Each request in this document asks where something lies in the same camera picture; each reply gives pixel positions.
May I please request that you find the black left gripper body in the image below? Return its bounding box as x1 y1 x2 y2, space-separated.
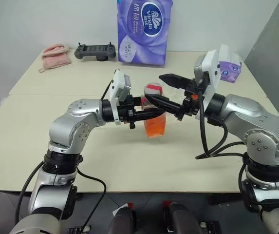
118 95 142 130

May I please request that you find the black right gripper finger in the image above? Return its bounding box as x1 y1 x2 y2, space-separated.
145 94 183 114
159 73 193 90

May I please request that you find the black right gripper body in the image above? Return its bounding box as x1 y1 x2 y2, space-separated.
177 78 205 121

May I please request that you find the clear bottle with orange drink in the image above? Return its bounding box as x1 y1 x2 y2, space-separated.
140 89 167 139

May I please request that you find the red bottle cap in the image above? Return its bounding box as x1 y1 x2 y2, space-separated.
145 82 164 91

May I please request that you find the purple and white tissue box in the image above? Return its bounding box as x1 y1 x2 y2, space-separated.
218 44 242 83

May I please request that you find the purple Vinda tissue pack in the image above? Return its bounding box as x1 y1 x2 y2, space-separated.
116 0 174 66

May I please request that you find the grey handheld controller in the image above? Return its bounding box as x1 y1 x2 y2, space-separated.
74 41 117 61

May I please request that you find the pink towel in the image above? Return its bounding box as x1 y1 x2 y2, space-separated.
38 43 72 73

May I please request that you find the dark rounded shape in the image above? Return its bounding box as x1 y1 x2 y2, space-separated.
109 206 137 234
163 203 200 234

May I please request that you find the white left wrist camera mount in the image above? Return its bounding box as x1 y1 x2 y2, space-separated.
109 69 132 125

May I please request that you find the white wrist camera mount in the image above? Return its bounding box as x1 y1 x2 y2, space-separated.
193 50 222 120
109 69 132 125

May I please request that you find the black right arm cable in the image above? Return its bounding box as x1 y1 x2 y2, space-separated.
194 80 251 161

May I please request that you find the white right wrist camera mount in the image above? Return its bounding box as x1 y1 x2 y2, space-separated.
193 50 222 120

